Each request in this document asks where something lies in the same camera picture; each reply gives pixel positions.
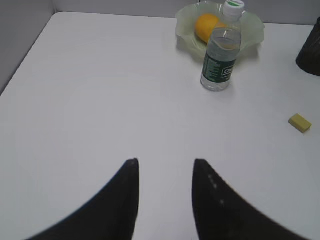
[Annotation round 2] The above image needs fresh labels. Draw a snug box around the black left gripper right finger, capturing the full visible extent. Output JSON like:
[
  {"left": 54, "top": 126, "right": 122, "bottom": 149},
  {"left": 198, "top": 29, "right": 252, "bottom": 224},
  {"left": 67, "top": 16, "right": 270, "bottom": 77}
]
[{"left": 192, "top": 159, "right": 304, "bottom": 240}]

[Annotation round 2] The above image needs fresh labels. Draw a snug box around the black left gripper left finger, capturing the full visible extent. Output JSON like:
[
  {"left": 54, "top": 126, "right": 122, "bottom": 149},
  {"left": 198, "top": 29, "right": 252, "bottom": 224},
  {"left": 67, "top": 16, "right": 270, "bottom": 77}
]
[{"left": 32, "top": 158, "right": 140, "bottom": 240}]

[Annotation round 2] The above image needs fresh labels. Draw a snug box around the plain yellow eraser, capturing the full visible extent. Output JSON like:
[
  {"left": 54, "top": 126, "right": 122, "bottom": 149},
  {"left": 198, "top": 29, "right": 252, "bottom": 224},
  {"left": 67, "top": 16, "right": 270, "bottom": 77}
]
[{"left": 288, "top": 113, "right": 312, "bottom": 133}]

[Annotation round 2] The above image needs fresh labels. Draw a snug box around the clear water bottle green label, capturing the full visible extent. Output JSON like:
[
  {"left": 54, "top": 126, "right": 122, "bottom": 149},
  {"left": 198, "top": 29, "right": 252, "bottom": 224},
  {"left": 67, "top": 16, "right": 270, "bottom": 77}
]
[{"left": 200, "top": 0, "right": 245, "bottom": 92}]

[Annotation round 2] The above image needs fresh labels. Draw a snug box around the yellow mango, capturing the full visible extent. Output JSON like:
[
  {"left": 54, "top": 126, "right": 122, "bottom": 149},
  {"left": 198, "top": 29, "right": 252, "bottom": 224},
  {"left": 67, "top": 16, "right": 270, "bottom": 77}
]
[{"left": 194, "top": 13, "right": 227, "bottom": 44}]

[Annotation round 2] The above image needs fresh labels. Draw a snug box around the black mesh pen holder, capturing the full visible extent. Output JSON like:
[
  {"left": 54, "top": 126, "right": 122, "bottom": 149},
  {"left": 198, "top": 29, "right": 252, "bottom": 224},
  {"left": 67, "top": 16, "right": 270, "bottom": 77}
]
[{"left": 295, "top": 18, "right": 320, "bottom": 76}]

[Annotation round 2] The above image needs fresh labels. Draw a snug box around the pale green wavy plate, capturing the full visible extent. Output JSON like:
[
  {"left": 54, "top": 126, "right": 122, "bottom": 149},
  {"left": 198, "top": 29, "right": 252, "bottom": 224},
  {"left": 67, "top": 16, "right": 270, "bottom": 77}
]
[{"left": 175, "top": 1, "right": 265, "bottom": 62}]

